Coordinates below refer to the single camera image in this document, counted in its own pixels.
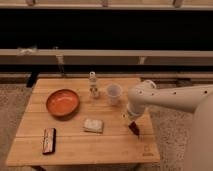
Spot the small white sponge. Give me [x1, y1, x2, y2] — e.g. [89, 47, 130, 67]
[83, 119, 104, 133]

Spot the dark red pepper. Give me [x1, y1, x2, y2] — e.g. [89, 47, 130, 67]
[129, 122, 140, 136]

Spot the orange ceramic bowl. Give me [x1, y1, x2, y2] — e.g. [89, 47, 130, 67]
[46, 89, 80, 117]

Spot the clear plastic water bottle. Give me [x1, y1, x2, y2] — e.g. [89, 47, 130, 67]
[89, 71, 99, 98]

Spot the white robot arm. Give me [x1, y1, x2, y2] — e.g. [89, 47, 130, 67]
[126, 80, 213, 125]

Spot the wooden railing beam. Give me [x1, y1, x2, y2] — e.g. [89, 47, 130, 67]
[0, 48, 213, 66]

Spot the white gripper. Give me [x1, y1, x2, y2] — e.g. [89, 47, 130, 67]
[124, 103, 145, 124]

